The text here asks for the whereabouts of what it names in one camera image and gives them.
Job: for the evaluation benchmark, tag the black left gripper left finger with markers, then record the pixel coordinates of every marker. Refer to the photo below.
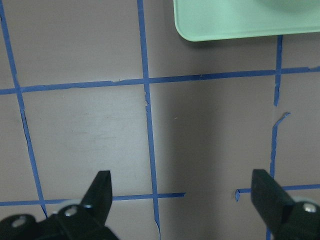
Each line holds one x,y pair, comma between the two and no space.
99,196

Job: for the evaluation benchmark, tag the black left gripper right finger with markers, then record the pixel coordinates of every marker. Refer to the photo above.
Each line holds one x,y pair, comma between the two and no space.
270,200

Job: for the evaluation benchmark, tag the mint green tray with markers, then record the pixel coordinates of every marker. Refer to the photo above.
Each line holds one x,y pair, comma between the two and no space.
208,20

